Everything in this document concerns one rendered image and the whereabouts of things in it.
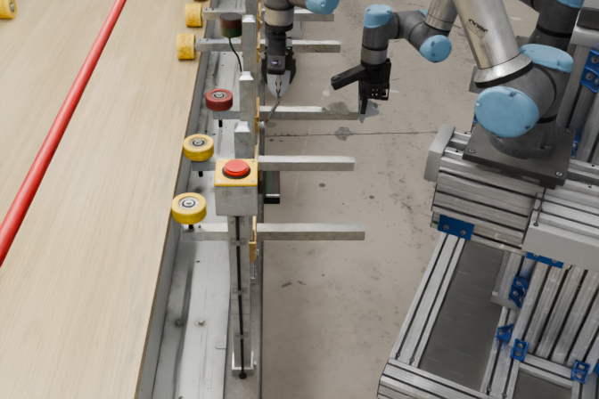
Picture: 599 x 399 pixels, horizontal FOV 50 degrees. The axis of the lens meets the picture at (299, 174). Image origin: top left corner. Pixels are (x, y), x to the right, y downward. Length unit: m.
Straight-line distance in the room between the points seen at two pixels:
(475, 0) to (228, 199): 0.60
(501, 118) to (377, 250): 1.49
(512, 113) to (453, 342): 1.04
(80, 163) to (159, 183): 0.22
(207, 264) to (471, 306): 0.97
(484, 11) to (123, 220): 0.88
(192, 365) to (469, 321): 1.04
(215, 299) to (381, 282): 1.07
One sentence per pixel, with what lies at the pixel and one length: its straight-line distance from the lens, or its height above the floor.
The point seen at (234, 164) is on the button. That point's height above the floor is 1.23.
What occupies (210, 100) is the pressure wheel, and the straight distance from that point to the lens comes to 1.87.
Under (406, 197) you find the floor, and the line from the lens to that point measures 3.01.
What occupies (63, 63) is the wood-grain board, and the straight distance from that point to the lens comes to 2.17.
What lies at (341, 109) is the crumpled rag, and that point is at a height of 0.87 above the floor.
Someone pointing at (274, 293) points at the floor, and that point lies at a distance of 2.51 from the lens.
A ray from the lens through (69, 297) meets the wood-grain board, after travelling 1.34.
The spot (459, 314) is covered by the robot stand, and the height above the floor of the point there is 0.21.
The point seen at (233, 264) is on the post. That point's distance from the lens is 1.17.
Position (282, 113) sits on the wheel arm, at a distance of 1.91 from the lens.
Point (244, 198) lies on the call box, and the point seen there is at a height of 1.19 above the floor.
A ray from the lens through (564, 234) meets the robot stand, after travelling 1.48.
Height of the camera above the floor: 1.85
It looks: 37 degrees down
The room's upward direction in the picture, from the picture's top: 2 degrees clockwise
